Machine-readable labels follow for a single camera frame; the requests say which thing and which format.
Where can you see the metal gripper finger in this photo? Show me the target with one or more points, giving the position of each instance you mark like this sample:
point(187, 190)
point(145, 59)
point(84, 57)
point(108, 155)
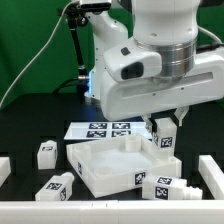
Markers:
point(180, 113)
point(148, 124)

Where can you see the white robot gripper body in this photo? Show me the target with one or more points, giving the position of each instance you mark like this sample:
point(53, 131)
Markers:
point(205, 82)

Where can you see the white square tabletop part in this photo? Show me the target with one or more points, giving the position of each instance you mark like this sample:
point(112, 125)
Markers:
point(120, 164)

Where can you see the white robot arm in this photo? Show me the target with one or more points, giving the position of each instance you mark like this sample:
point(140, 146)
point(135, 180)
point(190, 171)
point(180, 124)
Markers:
point(168, 27)

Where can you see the white marker sheet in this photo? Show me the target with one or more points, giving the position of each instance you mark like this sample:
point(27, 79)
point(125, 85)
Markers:
point(102, 130)

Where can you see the green backdrop curtain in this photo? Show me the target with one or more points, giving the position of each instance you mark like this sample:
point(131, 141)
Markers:
point(36, 49)

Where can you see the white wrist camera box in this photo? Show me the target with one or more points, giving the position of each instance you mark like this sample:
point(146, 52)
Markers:
point(127, 61)

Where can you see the white right wall rail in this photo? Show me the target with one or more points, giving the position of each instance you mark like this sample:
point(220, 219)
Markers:
point(212, 175)

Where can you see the white wall rail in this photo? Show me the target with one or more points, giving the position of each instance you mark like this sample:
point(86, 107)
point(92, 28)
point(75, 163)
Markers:
point(212, 175)
point(113, 212)

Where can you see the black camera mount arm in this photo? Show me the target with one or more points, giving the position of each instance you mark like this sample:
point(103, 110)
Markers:
point(76, 17)

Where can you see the white front wall rail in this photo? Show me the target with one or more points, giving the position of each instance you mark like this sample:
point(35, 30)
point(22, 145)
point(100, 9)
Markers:
point(113, 212)

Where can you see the white left wall block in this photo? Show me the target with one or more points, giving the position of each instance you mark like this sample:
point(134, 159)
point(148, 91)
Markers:
point(5, 169)

